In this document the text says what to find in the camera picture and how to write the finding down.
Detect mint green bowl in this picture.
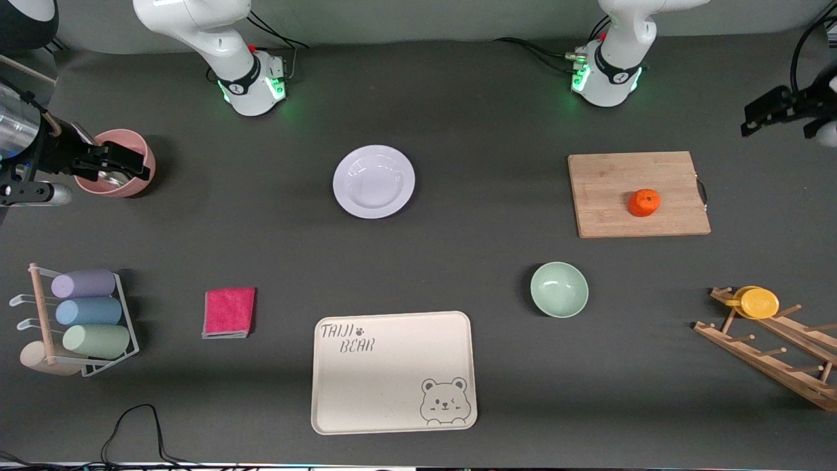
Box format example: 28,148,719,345
530,262,589,319

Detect black looped cable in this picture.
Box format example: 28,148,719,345
100,404,192,467

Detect black left base cables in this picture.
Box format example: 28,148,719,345
492,14,612,76

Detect black base cables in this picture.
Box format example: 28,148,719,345
492,14,612,76
245,10,311,82

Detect white wire cup rack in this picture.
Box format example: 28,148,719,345
9,263,140,378

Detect orange fruit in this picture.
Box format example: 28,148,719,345
628,188,662,217

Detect wooden peg rack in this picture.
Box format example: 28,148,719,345
693,286,837,413

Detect pale slanted bar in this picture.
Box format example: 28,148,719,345
0,54,58,86

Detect purple cup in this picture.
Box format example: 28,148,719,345
51,270,117,300

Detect pale green cup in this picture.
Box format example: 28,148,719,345
62,324,131,360

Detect pink bowl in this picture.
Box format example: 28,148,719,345
73,129,157,198

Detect pink folded cloth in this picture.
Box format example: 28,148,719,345
201,287,257,340

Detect wooden cutting board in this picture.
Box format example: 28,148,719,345
568,151,712,239

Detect black right base cables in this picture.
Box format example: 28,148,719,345
245,10,311,82

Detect metal scoop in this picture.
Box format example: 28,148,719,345
71,122,135,192

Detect blue cup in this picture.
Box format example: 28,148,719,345
55,298,123,327

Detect white round plate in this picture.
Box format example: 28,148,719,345
332,145,417,220

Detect yellow cup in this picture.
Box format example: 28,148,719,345
725,286,780,320

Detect beige cup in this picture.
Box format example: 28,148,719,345
20,340,82,377

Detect cream bear print tray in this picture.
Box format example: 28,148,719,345
311,311,478,436

